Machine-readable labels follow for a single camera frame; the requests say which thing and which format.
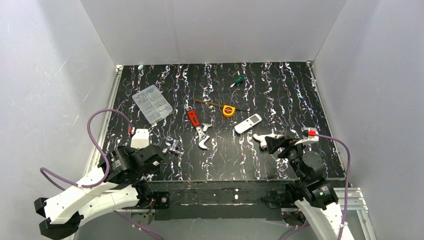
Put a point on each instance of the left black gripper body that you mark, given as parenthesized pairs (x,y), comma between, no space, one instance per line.
(158,153)

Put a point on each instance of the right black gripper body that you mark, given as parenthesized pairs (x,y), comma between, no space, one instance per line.
(283,144)

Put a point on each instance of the white remote control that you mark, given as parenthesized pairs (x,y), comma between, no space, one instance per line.
(248,123)

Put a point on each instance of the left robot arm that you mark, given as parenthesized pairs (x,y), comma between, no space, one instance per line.
(116,183)

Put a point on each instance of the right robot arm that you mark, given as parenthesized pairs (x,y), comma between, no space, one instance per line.
(311,193)

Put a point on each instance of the white plastic faucet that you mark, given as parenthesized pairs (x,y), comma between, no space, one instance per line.
(262,139)

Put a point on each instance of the clear plastic screw box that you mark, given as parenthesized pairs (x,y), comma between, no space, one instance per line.
(152,104)

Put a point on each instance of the red adjustable wrench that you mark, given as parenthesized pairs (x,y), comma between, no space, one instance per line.
(202,136)

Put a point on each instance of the yellow tape measure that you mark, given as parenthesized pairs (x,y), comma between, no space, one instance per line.
(227,110)

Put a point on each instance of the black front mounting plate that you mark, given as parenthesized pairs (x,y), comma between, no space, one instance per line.
(240,199)

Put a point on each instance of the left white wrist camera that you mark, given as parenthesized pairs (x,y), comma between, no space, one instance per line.
(140,138)

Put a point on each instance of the green handled screwdriver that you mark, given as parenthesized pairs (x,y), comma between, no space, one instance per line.
(238,81)

